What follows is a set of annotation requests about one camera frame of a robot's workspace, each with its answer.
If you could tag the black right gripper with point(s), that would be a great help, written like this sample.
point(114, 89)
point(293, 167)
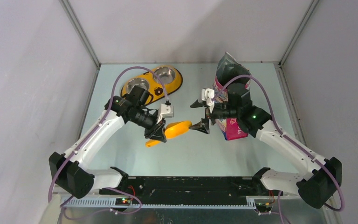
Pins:
point(203, 126)

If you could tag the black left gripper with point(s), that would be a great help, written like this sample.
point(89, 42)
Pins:
point(156, 131)

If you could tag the yellow plastic food scoop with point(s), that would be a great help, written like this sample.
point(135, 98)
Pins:
point(172, 130)

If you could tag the yellow double pet bowl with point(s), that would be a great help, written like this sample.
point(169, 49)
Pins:
point(171, 77)

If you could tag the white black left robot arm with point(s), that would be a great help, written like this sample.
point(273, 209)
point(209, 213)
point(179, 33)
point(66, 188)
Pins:
point(71, 170)

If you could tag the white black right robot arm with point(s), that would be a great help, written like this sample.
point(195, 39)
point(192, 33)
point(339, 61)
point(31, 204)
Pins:
point(317, 178)

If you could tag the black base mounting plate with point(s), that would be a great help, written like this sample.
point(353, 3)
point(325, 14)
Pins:
point(219, 191)

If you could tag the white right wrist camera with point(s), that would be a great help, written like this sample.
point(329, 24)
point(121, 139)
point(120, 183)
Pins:
point(208, 95)

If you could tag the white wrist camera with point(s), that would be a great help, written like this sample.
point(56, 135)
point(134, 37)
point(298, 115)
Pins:
point(165, 111)
point(208, 95)

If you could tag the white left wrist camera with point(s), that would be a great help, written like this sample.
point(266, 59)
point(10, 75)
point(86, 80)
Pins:
point(165, 111)

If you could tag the aluminium front frame rail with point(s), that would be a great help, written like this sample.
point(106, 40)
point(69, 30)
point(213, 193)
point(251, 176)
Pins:
point(116, 206)

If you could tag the aluminium left corner post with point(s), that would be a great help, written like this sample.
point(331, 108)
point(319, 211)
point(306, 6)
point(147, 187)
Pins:
point(73, 18)

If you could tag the aluminium corner post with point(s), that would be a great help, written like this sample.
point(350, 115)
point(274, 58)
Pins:
point(73, 18)
point(299, 30)

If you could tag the aluminium right corner post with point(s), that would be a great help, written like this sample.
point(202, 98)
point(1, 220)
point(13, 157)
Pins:
point(299, 30)

